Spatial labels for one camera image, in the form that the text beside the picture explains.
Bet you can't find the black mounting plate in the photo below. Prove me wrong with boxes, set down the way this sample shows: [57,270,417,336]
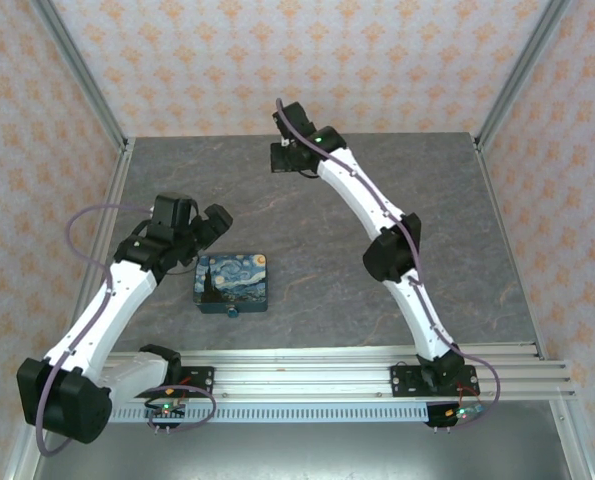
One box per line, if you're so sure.
[390,364,479,399]
[136,366,216,399]

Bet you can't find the aluminium frame post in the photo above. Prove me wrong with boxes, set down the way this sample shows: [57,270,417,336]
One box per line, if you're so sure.
[29,0,131,151]
[474,0,573,151]

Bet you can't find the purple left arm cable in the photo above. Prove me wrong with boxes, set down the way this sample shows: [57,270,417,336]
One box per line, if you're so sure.
[35,202,217,457]

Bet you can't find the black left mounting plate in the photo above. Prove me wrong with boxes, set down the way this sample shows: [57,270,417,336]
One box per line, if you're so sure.
[136,366,216,399]

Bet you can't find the grey metal panel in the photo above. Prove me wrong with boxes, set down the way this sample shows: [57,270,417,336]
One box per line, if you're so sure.
[36,422,568,480]

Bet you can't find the starry night painted box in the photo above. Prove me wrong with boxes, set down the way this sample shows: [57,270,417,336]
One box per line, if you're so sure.
[192,252,270,316]

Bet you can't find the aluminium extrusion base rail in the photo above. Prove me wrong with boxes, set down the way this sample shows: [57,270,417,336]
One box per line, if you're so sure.
[101,342,576,401]

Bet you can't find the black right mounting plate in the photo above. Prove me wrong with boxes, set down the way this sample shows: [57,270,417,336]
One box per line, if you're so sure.
[390,364,479,399]

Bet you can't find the aluminium table side rail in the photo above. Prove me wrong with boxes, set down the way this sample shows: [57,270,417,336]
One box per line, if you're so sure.
[71,138,137,321]
[474,134,548,359]

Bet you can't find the aluminium lower frame rail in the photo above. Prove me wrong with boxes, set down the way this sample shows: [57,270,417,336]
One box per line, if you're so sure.
[4,429,46,480]
[549,399,595,480]

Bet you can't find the circuit board with green LED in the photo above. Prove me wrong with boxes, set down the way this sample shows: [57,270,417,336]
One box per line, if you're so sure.
[425,402,486,429]
[144,399,188,422]

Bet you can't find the white slotted cable duct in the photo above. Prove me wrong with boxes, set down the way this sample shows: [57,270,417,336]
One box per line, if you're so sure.
[111,403,431,424]

